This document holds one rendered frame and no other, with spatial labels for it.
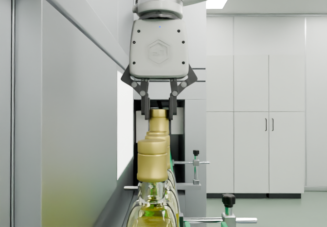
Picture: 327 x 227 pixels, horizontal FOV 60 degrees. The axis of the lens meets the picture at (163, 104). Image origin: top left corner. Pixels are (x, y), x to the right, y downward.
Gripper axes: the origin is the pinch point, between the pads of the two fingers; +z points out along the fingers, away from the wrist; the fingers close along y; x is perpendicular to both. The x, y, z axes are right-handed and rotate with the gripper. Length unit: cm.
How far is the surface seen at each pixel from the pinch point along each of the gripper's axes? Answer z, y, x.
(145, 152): 4.8, -0.9, -18.9
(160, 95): -6, -2, 96
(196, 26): -42, 16, 96
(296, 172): 96, 190, 373
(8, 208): 10.4, -15.0, -20.6
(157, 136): 3.6, 0.2, -12.9
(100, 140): 6.6, -12.3, 8.7
